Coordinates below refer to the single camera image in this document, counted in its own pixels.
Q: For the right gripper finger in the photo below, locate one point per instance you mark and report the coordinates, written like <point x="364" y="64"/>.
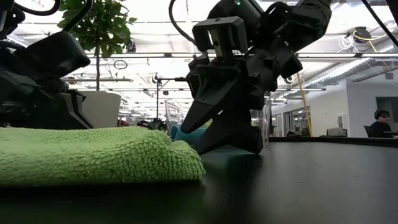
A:
<point x="211" y="105"/>
<point x="233" y="137"/>

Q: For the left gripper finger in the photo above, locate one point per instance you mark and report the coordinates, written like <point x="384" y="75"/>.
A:
<point x="77" y="112"/>

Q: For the clear plastic bin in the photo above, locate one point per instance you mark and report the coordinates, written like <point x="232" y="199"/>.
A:
<point x="172" y="113"/>

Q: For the bright green microfiber towel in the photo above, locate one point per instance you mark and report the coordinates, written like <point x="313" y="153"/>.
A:
<point x="93" y="155"/>

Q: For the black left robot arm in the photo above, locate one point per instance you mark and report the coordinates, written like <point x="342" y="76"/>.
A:
<point x="9" y="18"/>

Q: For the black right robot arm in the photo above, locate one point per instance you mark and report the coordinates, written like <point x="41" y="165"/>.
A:
<point x="298" y="21"/>

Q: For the white plant pot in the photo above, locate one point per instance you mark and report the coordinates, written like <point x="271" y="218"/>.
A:
<point x="102" y="109"/>

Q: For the green leafy plant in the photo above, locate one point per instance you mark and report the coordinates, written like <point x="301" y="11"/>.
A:
<point x="102" y="25"/>

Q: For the grey box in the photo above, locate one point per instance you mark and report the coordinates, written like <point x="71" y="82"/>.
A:
<point x="335" y="132"/>

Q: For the person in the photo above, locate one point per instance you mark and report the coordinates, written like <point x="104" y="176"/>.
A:
<point x="381" y="126"/>

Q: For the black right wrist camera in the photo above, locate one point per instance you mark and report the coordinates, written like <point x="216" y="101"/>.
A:
<point x="230" y="31"/>

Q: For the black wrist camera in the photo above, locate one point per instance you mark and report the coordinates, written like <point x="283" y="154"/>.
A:
<point x="230" y="31"/>
<point x="56" y="53"/>

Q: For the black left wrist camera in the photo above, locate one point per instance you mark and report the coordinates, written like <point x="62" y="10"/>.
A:
<point x="56" y="53"/>

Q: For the black metal frame stand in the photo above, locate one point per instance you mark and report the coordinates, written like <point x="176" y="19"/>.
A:
<point x="158" y="93"/>

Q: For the silver ventilation duct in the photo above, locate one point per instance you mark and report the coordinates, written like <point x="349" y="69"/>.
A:
<point x="339" y="73"/>

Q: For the black table frame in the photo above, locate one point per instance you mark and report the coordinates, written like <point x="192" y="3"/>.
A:
<point x="326" y="140"/>

